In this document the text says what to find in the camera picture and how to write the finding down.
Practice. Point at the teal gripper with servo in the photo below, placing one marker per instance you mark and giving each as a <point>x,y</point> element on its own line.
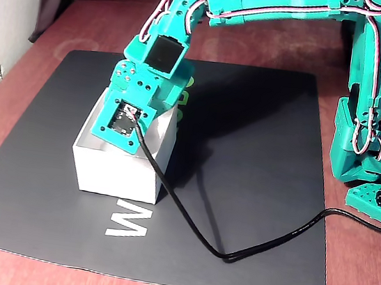
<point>124,73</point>

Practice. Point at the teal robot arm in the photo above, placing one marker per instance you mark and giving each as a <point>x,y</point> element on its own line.
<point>281,10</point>

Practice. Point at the white open cardboard box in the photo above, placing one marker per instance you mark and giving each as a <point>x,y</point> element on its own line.
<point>116,175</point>

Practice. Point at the black mat with logo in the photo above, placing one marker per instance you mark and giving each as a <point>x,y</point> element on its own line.
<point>43,218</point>

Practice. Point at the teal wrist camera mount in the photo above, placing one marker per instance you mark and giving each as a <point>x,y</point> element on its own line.
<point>101,127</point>

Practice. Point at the teal perforated base plate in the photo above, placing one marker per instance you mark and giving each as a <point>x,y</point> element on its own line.
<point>362,197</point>

